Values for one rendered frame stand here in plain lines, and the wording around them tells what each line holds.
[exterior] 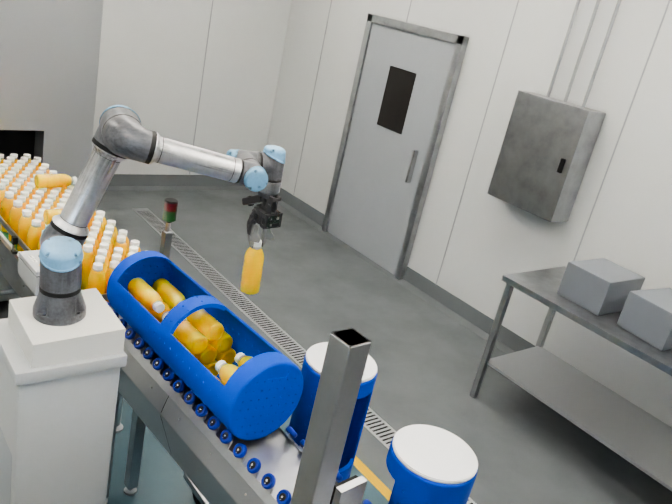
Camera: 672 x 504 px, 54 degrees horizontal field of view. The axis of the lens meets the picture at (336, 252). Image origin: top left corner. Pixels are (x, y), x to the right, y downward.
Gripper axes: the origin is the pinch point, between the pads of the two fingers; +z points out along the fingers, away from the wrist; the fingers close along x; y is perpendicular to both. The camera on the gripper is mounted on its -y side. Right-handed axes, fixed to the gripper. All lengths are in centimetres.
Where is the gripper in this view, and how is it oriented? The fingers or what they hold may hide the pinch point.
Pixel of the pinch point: (256, 242)
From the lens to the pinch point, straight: 233.0
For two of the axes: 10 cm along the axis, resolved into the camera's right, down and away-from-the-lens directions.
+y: 6.5, 4.1, -6.4
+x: 7.3, -1.3, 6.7
